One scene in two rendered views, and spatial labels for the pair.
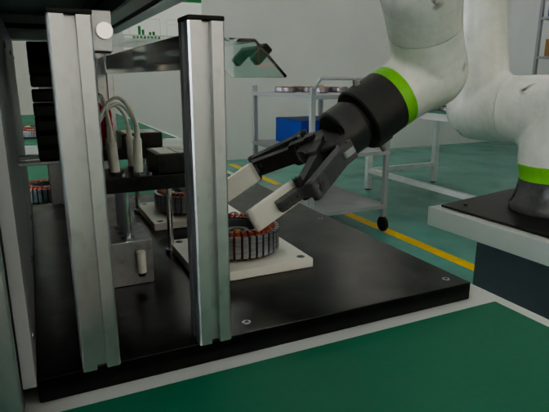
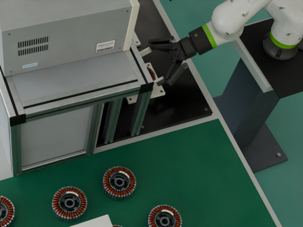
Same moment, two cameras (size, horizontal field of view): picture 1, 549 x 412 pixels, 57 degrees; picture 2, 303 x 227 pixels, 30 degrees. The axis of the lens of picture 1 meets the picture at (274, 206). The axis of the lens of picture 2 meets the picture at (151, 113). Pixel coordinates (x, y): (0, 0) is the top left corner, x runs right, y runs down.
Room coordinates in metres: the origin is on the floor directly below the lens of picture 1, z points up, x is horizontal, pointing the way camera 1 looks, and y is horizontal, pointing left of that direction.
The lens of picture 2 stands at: (-0.60, 0.26, 2.48)
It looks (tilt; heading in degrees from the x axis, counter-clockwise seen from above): 56 degrees down; 347
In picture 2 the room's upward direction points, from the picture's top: 18 degrees clockwise
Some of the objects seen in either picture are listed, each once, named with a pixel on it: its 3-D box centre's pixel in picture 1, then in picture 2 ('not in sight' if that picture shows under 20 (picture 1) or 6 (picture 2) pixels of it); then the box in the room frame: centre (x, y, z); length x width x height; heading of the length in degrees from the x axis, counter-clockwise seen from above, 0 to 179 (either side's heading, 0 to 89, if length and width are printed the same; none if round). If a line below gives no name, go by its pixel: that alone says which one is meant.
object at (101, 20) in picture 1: (70, 50); not in sight; (0.68, 0.26, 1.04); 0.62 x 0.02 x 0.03; 25
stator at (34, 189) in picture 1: (48, 190); not in sight; (1.07, 0.49, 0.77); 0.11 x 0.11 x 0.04
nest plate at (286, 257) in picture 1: (237, 253); (139, 82); (0.65, 0.05, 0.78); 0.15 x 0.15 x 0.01; 25
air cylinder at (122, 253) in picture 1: (126, 253); not in sight; (0.58, 0.18, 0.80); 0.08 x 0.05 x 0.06; 25
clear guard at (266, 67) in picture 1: (170, 60); not in sight; (0.90, 0.18, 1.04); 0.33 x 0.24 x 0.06; 115
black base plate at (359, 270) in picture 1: (200, 240); (123, 61); (0.75, 0.12, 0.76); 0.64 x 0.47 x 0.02; 25
